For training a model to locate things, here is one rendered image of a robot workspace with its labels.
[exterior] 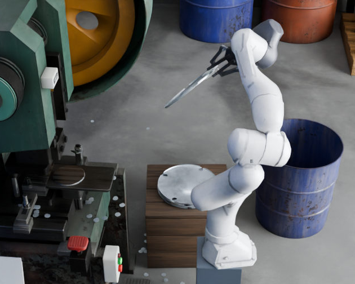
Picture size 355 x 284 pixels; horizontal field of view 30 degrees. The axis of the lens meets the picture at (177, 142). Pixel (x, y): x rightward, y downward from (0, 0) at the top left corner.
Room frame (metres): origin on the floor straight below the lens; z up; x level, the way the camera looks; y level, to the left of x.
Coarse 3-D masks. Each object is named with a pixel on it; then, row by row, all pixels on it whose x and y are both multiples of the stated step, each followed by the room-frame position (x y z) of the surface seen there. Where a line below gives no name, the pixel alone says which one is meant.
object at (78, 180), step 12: (60, 168) 2.02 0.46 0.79; (72, 168) 2.02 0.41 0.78; (84, 168) 2.02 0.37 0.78; (96, 168) 2.02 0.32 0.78; (108, 168) 2.02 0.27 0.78; (48, 180) 1.95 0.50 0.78; (60, 180) 1.94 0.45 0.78; (72, 180) 1.94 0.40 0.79; (84, 180) 1.95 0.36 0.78; (96, 180) 1.95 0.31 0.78; (108, 180) 1.95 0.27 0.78; (72, 192) 1.93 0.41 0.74; (84, 192) 1.98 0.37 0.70
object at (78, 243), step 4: (72, 236) 1.67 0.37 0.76; (76, 236) 1.67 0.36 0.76; (80, 236) 1.67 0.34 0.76; (68, 240) 1.65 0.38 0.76; (72, 240) 1.65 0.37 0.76; (76, 240) 1.65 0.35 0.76; (80, 240) 1.65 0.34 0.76; (84, 240) 1.65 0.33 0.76; (68, 244) 1.63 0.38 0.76; (72, 244) 1.63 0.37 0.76; (76, 244) 1.63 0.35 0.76; (80, 244) 1.63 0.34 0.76; (84, 244) 1.63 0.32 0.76; (68, 248) 1.62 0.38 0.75; (72, 248) 1.61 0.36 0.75; (76, 248) 1.61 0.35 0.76; (80, 248) 1.61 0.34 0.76; (84, 248) 1.61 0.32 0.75
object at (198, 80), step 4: (204, 72) 2.51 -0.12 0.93; (200, 76) 2.52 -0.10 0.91; (204, 76) 2.40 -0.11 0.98; (196, 80) 2.42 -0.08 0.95; (200, 80) 2.28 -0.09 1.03; (192, 84) 2.38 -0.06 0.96; (196, 84) 2.32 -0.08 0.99; (184, 88) 2.50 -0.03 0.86; (188, 88) 2.33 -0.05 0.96; (192, 88) 2.26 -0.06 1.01; (180, 92) 2.48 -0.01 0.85; (184, 92) 2.33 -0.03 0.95; (176, 96) 2.46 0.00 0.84; (180, 96) 2.25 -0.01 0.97; (172, 100) 2.41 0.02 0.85; (176, 100) 2.25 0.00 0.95; (168, 104) 2.37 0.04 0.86
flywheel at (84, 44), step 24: (72, 0) 2.34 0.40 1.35; (96, 0) 2.34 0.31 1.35; (120, 0) 2.29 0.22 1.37; (72, 24) 2.34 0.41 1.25; (120, 24) 2.29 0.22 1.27; (72, 48) 2.35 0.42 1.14; (96, 48) 2.34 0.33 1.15; (120, 48) 2.29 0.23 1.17; (72, 72) 2.32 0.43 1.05; (96, 72) 2.30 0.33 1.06
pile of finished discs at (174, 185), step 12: (168, 168) 2.52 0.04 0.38; (180, 168) 2.52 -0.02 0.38; (192, 168) 2.52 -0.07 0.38; (204, 168) 2.52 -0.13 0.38; (168, 180) 2.43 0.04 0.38; (180, 180) 2.43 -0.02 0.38; (192, 180) 2.43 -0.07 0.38; (204, 180) 2.43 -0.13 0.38; (168, 192) 2.35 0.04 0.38; (180, 192) 2.35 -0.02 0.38; (180, 204) 2.27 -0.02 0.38; (192, 204) 2.27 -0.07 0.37
